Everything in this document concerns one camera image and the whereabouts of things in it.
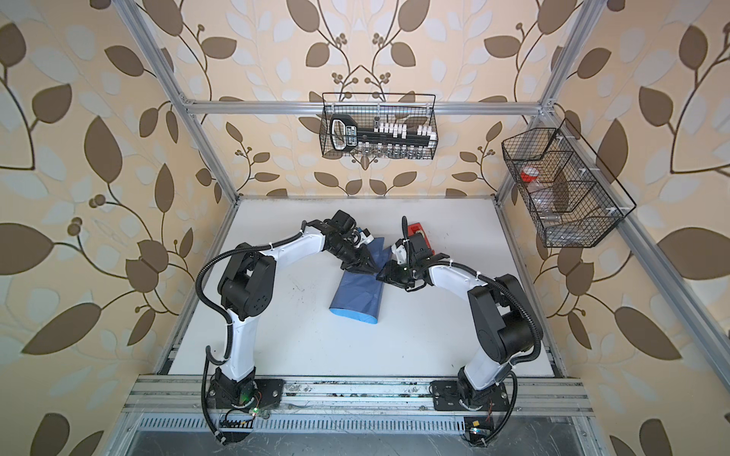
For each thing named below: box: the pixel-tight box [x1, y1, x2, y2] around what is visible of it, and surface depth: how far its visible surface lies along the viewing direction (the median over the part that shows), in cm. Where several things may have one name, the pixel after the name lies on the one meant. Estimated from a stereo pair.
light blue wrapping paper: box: [328, 236, 393, 324], surface depth 90 cm
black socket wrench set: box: [329, 114, 438, 159], surface depth 86 cm
